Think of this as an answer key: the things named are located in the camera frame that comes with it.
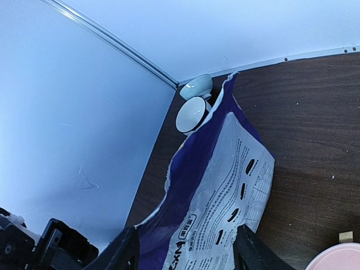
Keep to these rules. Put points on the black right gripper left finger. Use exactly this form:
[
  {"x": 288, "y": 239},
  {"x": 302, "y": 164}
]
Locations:
[{"x": 122, "y": 253}]

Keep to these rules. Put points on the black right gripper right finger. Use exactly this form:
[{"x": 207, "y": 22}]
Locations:
[{"x": 250, "y": 252}]

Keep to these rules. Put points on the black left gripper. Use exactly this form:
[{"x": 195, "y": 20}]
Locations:
[{"x": 58, "y": 247}]

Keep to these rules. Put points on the purple pet food bag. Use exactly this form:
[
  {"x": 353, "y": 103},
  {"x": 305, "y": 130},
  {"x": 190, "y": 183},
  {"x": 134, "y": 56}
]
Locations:
[{"x": 219, "y": 179}]

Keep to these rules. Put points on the pink pet bowl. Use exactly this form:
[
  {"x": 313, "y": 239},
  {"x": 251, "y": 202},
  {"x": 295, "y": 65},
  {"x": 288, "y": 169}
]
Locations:
[{"x": 342, "y": 256}]

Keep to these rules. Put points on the dark bowl white inside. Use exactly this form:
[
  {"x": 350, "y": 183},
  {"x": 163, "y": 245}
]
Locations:
[{"x": 191, "y": 115}]

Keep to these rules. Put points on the pale green ribbed bowl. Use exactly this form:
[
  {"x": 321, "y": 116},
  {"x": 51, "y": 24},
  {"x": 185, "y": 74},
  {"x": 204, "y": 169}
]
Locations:
[{"x": 200, "y": 86}]

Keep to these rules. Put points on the aluminium corner post left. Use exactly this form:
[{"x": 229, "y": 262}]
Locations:
[{"x": 112, "y": 40}]

